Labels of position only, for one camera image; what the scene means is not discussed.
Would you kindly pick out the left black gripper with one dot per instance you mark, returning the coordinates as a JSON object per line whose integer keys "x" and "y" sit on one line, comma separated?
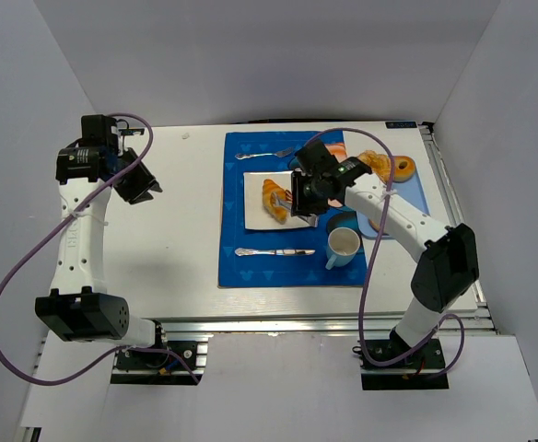
{"x": 136, "y": 180}

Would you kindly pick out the light blue mug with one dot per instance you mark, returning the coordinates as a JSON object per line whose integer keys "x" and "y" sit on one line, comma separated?
{"x": 343, "y": 244}

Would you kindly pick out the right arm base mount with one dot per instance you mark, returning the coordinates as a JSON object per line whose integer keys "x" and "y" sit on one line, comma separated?
{"x": 419, "y": 371}

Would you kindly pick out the large swirl bun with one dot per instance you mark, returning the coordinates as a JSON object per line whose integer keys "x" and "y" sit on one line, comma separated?
{"x": 380, "y": 164}

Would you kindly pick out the silver table knife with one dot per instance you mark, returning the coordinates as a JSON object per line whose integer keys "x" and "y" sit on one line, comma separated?
{"x": 242, "y": 252}

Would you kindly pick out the silver fork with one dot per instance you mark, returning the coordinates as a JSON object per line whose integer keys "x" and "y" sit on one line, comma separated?
{"x": 281, "y": 153}

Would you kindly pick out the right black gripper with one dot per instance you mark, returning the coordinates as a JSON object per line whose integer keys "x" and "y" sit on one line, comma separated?
{"x": 298, "y": 198}

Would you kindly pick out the white square plate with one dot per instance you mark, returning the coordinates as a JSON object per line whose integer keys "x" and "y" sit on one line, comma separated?
{"x": 256, "y": 217}

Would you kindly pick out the golden croissant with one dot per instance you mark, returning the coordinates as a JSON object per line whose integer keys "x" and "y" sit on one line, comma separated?
{"x": 270, "y": 192}

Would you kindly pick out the metal tongs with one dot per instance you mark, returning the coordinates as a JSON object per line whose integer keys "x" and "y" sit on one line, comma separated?
{"x": 311, "y": 220}

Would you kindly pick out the blue cartoon placemat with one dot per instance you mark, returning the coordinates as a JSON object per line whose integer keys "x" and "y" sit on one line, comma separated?
{"x": 275, "y": 271}

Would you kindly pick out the jam filled bun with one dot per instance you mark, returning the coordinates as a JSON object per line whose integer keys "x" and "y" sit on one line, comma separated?
{"x": 374, "y": 225}

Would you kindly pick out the light blue tray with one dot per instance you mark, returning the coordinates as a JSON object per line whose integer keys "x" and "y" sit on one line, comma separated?
{"x": 412, "y": 191}

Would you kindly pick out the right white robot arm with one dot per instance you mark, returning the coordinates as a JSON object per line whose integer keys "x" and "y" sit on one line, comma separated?
{"x": 445, "y": 257}

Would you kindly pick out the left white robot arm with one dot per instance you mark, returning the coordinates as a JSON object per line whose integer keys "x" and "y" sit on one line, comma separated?
{"x": 79, "y": 307}

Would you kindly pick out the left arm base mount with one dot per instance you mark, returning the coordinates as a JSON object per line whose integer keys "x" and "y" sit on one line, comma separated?
{"x": 184, "y": 368}

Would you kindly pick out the glazed ring donut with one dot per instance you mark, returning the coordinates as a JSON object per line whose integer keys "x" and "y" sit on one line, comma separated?
{"x": 403, "y": 169}

